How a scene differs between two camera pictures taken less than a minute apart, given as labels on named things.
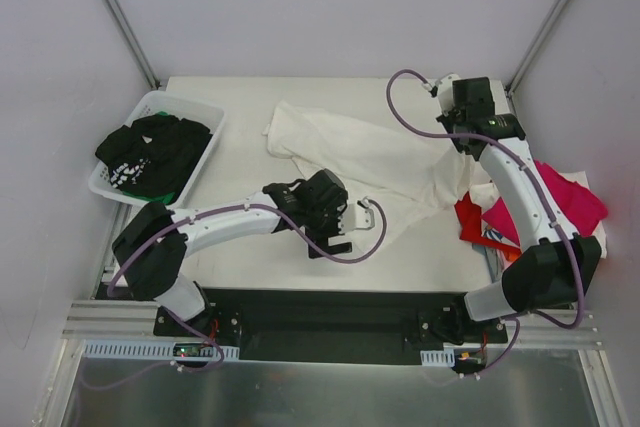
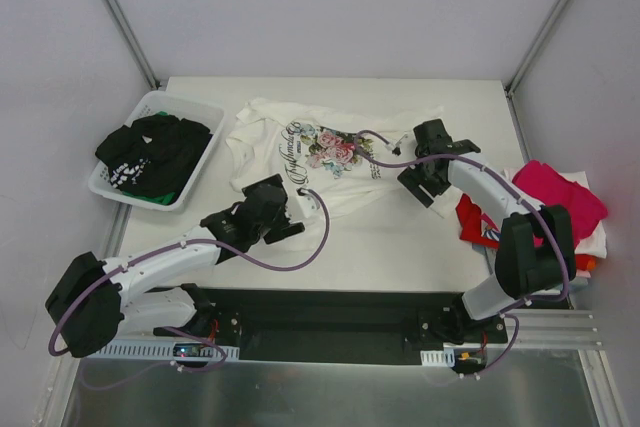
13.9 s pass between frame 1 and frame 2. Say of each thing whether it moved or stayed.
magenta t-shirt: stayed
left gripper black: moved
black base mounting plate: stayed
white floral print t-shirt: moved
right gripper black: moved
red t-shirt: stayed
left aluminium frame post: stayed
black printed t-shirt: stayed
